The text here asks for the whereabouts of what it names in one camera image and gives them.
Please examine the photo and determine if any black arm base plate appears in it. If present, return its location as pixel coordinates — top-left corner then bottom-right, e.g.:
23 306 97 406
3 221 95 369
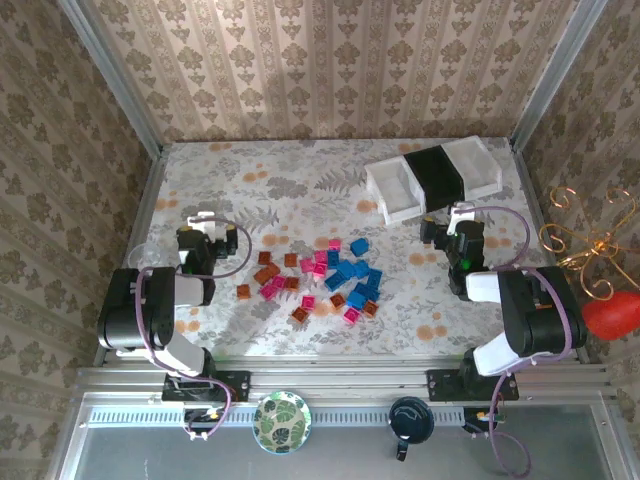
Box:
426 368 520 402
160 368 252 404

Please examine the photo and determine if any clear plastic cup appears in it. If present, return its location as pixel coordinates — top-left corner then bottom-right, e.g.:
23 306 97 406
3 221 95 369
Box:
127 242 166 269

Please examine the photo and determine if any aluminium frame post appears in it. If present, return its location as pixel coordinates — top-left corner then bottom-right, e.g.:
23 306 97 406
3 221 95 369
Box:
508 0 610 151
57 0 166 156

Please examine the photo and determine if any grey metal shelf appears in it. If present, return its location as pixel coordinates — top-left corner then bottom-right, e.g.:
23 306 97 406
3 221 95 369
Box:
52 392 629 480

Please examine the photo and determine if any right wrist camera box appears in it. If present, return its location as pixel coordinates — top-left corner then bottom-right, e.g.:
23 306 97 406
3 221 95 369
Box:
446 201 476 236

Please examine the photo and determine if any dark blue mug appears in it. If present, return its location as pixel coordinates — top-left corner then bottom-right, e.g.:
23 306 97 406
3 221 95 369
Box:
388 396 434 462

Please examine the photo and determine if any aluminium side rail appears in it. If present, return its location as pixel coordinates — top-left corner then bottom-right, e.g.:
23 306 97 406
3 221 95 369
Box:
509 142 594 365
92 147 169 369

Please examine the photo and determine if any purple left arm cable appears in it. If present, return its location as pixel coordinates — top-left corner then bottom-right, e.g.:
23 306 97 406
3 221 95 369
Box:
133 215 253 442

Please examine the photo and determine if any black connector with wires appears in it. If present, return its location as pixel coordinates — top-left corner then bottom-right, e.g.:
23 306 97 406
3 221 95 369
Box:
182 405 226 426
462 407 504 434

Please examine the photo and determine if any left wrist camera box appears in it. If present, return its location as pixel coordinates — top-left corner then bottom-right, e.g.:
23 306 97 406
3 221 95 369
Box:
186 211 217 239

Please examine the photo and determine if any gold wire ornament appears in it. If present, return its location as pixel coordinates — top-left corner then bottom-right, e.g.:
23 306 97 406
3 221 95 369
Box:
538 185 640 304

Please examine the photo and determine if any leaf pattern bowl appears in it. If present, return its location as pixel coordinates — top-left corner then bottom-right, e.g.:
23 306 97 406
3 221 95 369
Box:
252 391 312 455

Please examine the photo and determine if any red heart ornament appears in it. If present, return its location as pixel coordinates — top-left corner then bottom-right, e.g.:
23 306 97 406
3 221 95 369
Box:
581 291 640 342

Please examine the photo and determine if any floral patterned tablecloth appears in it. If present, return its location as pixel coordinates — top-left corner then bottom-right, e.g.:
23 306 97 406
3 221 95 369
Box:
107 137 581 359

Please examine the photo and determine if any grey slotted cable duct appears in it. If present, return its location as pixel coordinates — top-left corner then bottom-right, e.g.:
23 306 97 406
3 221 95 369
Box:
82 403 504 427

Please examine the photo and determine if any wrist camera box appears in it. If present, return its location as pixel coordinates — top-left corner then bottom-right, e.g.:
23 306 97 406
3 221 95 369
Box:
446 201 476 236
186 211 217 239

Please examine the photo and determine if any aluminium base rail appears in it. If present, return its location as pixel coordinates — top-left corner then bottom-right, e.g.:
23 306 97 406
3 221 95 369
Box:
74 357 614 396

